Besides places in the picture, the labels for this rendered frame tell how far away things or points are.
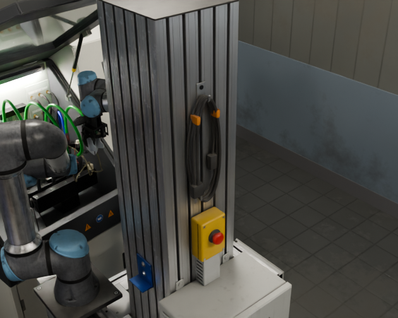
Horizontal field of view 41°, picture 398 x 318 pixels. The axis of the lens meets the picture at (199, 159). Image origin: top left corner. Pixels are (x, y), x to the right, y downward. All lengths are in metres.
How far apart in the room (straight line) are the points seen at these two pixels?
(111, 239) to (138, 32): 1.54
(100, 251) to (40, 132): 1.16
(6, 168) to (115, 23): 0.54
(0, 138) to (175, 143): 0.50
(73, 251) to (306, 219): 2.48
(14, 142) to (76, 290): 0.56
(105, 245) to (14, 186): 1.06
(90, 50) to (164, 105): 1.40
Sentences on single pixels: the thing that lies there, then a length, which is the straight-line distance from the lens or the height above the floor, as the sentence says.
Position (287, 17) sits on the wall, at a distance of 4.24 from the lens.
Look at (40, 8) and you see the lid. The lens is 1.71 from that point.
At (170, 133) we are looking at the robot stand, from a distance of 1.31.
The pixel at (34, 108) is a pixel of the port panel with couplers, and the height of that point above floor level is 1.24.
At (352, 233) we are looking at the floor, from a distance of 3.90.
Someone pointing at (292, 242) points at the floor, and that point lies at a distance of 3.74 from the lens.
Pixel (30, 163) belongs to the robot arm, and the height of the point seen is 1.39.
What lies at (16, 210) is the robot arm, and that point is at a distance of 1.68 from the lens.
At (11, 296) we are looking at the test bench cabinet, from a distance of 2.43.
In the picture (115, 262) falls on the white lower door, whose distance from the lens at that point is 2.72.
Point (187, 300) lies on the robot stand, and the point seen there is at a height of 1.23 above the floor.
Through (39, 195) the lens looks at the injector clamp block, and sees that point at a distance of 2.55.
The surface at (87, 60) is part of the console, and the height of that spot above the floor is 1.47.
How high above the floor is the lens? 2.35
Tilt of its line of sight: 31 degrees down
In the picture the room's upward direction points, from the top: 1 degrees counter-clockwise
